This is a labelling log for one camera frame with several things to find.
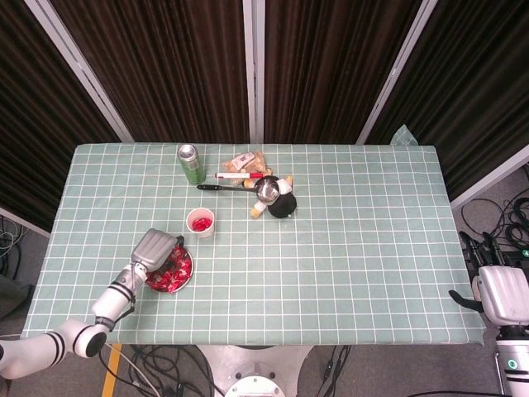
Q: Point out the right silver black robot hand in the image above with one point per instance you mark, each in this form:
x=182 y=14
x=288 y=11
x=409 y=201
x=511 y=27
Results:
x=506 y=293

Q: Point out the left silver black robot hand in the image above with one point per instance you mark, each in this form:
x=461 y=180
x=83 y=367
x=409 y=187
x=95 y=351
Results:
x=153 y=250

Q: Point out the red candy pile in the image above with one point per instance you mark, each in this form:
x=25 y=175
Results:
x=177 y=274

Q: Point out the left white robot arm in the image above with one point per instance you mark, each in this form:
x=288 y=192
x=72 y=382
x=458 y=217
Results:
x=111 y=299

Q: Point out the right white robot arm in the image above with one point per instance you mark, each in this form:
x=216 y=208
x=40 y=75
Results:
x=514 y=368

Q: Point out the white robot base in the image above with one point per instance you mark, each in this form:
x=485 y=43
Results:
x=254 y=384

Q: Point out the round steel plate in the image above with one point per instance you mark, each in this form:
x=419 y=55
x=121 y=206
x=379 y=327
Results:
x=184 y=285

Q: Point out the white paper cup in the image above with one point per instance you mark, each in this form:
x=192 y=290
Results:
x=205 y=235

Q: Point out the black numbered pedal strip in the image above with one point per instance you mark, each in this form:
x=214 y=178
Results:
x=522 y=254

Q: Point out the green drink can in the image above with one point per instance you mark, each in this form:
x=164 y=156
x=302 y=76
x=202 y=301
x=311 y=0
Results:
x=192 y=167

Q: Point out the red white marker pen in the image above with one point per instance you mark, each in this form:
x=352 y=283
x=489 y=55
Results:
x=235 y=175

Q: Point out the clear snack bag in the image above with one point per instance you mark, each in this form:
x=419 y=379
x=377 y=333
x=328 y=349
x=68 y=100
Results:
x=248 y=162

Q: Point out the black white penguin plush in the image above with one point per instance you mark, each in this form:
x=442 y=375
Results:
x=283 y=205

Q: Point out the dark brown partition screen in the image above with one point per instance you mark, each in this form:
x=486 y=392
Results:
x=330 y=70
x=165 y=70
x=475 y=82
x=33 y=124

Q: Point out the green checked tablecloth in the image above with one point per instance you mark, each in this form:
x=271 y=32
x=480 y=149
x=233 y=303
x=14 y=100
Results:
x=330 y=269

